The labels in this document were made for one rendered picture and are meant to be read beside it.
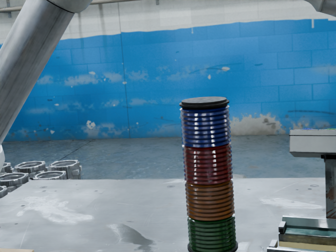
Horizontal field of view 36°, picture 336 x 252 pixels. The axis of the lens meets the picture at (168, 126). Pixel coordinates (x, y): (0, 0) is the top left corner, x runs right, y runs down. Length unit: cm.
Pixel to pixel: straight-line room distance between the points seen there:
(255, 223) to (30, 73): 68
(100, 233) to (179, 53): 514
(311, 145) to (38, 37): 61
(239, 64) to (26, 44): 529
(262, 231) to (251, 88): 507
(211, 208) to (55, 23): 62
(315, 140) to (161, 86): 542
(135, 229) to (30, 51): 54
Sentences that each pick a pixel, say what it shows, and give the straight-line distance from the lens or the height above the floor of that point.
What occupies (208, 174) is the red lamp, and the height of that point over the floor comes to 113.
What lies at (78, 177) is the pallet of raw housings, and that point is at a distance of 323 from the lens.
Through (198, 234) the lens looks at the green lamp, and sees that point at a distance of 63.
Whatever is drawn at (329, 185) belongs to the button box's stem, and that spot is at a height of 96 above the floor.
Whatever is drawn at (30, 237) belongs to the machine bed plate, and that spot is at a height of 80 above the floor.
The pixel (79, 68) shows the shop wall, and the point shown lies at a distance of 678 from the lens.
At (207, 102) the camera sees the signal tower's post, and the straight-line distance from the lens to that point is 59.
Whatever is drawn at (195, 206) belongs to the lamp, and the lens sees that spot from 62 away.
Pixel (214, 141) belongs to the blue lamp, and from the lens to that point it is 59.
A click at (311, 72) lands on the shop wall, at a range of 630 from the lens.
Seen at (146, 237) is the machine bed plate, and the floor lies 80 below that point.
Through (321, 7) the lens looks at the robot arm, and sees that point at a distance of 104.
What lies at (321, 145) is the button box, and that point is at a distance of 111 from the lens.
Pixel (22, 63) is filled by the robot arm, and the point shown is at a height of 126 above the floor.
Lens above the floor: 130
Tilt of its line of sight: 10 degrees down
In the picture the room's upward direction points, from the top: 4 degrees counter-clockwise
